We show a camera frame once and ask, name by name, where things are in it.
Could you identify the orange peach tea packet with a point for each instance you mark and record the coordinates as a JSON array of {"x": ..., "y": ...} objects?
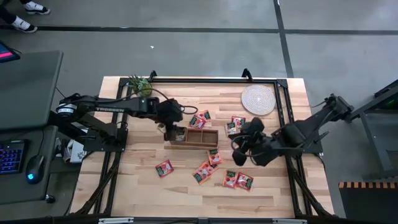
[
  {"x": 229, "y": 179},
  {"x": 205, "y": 115},
  {"x": 200, "y": 176},
  {"x": 214, "y": 156},
  {"x": 209, "y": 168}
]

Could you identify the grey desk top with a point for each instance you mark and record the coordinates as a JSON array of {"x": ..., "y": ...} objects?
[{"x": 28, "y": 81}]

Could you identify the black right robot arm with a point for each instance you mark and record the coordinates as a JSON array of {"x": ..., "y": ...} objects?
[{"x": 304, "y": 130}]

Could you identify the silver frame bracket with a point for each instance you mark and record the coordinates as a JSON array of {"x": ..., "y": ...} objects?
[
  {"x": 115, "y": 220},
  {"x": 289, "y": 221}
]

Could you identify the black case with hazard stripe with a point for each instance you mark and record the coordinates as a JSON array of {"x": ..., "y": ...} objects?
[{"x": 367, "y": 202}]

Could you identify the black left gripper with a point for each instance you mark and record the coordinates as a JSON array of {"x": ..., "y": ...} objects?
[{"x": 169, "y": 112}]

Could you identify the potted green succulent plant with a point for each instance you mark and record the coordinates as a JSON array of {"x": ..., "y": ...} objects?
[{"x": 140, "y": 85}]

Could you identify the white cardboard box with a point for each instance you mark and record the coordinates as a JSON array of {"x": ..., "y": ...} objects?
[{"x": 76, "y": 152}]

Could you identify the black metal stand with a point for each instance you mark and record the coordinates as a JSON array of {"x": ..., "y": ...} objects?
[{"x": 379, "y": 149}]

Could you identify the person's leg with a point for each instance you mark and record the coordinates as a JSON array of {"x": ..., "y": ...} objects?
[{"x": 6, "y": 15}]

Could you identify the person's shoe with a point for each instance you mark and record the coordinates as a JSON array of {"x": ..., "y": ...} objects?
[
  {"x": 35, "y": 7},
  {"x": 23, "y": 25}
]

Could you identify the black computer mouse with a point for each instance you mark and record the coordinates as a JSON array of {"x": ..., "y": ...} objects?
[{"x": 35, "y": 169}]

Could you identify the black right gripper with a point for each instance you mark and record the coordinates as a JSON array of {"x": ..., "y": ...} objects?
[{"x": 264, "y": 149}]

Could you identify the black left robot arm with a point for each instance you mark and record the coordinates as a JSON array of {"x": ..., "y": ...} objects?
[{"x": 109, "y": 109}]

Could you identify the grey keyboard desk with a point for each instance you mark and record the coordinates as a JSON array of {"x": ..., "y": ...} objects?
[{"x": 12, "y": 186}]

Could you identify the small black knob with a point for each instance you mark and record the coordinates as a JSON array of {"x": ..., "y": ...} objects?
[{"x": 50, "y": 198}]

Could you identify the screen with pink bar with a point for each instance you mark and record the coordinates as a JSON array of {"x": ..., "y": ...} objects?
[{"x": 7, "y": 53}]

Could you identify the backlit black keyboard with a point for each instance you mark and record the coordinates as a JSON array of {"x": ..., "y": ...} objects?
[{"x": 11, "y": 157}]

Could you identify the wooden three-compartment tea box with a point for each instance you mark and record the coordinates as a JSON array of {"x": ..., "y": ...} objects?
[{"x": 202, "y": 138}]

